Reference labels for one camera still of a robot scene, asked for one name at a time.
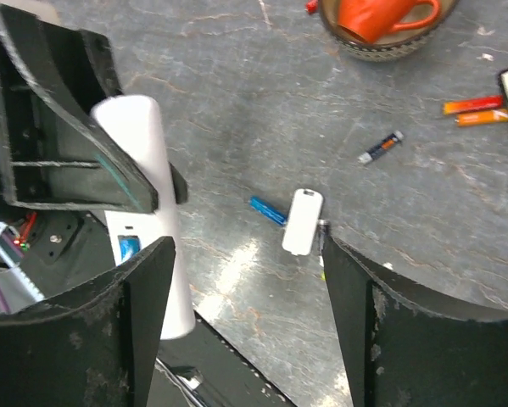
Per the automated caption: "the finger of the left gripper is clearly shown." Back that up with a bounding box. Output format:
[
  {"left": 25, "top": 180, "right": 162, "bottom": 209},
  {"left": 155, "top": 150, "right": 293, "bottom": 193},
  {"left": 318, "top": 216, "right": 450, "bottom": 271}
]
[
  {"left": 169, "top": 163, "right": 188, "bottom": 204},
  {"left": 0, "top": 3, "right": 159, "bottom": 215}
]

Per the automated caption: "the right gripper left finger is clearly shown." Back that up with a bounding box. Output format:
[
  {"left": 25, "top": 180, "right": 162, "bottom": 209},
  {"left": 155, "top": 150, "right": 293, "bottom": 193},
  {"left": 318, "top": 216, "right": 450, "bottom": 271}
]
[{"left": 0, "top": 237, "right": 176, "bottom": 406}]

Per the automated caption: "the white remote control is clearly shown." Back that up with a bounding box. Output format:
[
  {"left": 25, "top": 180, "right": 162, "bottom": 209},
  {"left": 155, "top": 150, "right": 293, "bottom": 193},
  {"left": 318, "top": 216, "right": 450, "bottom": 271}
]
[{"left": 91, "top": 94, "right": 196, "bottom": 340}]

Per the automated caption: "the blue battery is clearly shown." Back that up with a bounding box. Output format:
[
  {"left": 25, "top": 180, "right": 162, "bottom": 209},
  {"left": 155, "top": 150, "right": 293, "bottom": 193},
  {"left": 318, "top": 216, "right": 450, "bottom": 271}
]
[
  {"left": 118, "top": 236, "right": 142, "bottom": 264},
  {"left": 249, "top": 196, "right": 287, "bottom": 226}
]

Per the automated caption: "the black orange battery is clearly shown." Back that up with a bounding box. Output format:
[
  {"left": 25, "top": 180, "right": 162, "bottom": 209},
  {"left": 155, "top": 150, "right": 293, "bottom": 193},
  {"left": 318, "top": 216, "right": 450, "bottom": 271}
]
[{"left": 358, "top": 131, "right": 405, "bottom": 164}]

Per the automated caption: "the red battery by bowl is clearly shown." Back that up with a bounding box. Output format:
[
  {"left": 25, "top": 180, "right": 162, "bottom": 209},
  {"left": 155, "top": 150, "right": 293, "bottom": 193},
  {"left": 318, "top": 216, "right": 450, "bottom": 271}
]
[{"left": 305, "top": 0, "right": 318, "bottom": 14}]

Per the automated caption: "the orange cup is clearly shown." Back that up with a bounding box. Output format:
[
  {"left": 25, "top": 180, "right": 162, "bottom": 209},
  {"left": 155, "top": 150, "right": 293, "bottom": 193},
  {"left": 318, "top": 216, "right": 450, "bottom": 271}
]
[{"left": 338, "top": 0, "right": 441, "bottom": 44}]

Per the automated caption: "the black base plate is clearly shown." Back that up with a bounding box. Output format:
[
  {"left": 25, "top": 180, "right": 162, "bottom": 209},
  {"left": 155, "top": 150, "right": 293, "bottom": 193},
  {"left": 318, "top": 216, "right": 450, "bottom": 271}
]
[{"left": 20, "top": 211, "right": 293, "bottom": 407}]

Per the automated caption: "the white battery cover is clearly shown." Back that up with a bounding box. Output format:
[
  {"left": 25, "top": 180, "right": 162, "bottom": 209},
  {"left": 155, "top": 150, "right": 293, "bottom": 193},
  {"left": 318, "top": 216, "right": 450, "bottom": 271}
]
[{"left": 282, "top": 188, "right": 323, "bottom": 256}]

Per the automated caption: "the red orange battery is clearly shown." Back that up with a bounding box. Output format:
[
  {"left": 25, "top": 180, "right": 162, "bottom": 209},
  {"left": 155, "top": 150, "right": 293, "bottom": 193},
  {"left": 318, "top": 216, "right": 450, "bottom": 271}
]
[{"left": 443, "top": 95, "right": 503, "bottom": 115}]

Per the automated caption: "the brown patterned bowl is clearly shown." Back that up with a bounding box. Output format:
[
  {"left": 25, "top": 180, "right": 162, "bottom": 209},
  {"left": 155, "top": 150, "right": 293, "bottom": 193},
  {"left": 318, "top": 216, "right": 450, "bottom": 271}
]
[{"left": 318, "top": 0, "right": 459, "bottom": 62}]

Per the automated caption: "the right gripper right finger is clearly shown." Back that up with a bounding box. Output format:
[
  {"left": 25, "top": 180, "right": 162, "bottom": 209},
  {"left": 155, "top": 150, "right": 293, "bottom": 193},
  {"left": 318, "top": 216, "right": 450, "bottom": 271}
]
[{"left": 323, "top": 237, "right": 508, "bottom": 406}]

